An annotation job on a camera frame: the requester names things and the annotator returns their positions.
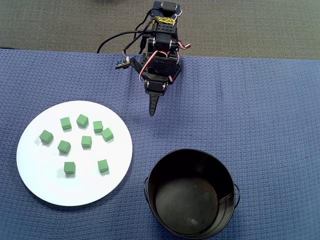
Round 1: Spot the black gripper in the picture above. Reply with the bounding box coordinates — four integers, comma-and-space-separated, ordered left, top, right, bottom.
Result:
144, 78, 169, 118

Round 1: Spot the green cube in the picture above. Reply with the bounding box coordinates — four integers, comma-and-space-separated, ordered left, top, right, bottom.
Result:
63, 161, 76, 175
100, 127, 115, 143
93, 120, 104, 134
76, 114, 90, 129
80, 135, 93, 149
59, 116, 73, 131
57, 139, 72, 154
39, 129, 54, 145
97, 159, 110, 173

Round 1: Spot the white round plate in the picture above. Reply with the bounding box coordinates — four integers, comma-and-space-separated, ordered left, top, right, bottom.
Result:
16, 100, 134, 207

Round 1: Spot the blue woven cloth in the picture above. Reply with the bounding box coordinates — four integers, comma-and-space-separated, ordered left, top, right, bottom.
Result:
0, 47, 320, 240

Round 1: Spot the black round bowl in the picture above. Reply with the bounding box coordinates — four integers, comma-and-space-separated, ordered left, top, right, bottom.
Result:
143, 148, 241, 240

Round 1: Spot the red white servo wire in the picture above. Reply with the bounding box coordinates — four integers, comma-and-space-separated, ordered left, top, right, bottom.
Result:
138, 49, 161, 83

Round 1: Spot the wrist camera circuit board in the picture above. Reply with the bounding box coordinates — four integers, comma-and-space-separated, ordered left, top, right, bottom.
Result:
115, 57, 131, 70

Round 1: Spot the black camera cable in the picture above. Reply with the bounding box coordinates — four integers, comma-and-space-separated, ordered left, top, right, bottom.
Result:
123, 14, 152, 61

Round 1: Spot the thin black cable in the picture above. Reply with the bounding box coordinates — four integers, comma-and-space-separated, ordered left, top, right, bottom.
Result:
96, 29, 151, 54

